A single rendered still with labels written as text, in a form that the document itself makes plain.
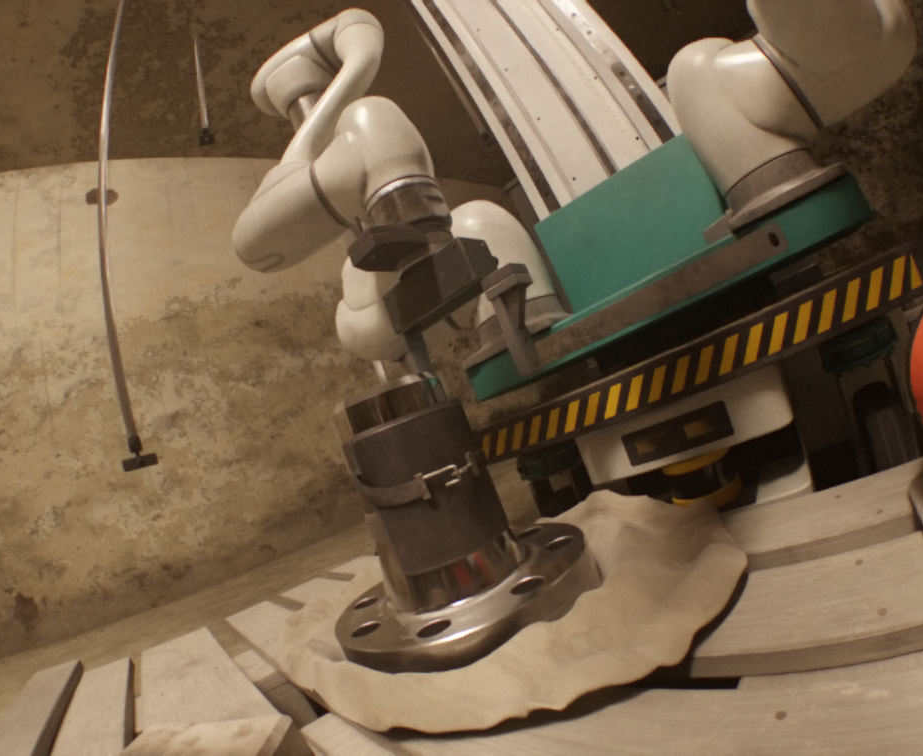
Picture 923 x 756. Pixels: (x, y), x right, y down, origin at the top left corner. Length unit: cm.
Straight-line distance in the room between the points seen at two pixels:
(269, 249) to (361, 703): 50
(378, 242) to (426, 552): 28
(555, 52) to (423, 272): 71
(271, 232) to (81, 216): 287
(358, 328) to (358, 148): 37
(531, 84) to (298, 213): 66
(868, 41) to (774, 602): 58
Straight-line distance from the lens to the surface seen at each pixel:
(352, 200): 54
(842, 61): 62
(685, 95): 66
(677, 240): 76
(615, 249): 79
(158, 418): 273
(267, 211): 58
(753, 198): 61
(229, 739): 24
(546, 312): 71
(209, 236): 334
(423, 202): 49
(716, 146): 63
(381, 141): 53
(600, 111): 95
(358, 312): 80
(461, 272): 44
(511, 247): 73
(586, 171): 93
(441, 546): 37
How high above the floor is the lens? 33
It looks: 6 degrees up
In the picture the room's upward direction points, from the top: 22 degrees counter-clockwise
